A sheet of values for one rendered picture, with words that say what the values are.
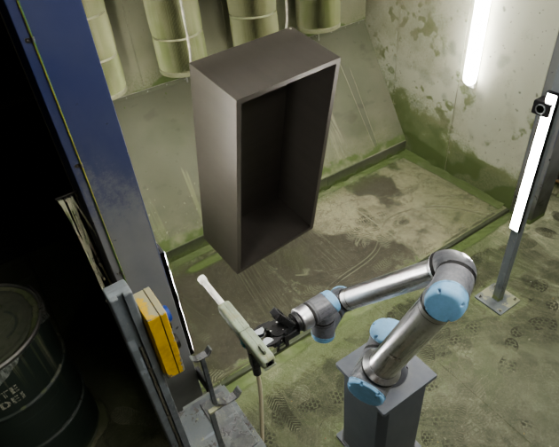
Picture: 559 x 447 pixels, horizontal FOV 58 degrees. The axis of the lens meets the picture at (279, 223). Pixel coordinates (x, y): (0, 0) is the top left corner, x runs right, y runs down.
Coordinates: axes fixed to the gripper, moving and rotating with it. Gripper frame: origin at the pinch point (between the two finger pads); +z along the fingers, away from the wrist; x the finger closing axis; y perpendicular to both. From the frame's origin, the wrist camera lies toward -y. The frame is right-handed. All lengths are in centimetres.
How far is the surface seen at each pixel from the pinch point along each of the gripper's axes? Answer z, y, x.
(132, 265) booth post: 19, -14, 47
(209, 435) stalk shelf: 21.2, 36.1, 0.4
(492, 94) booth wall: -262, 27, 99
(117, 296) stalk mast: 33, -48, -2
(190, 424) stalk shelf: 25.1, 36.1, 8.5
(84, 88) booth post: 15, -81, 47
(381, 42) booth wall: -262, 18, 212
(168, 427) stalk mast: 33.8, 11.2, -3.3
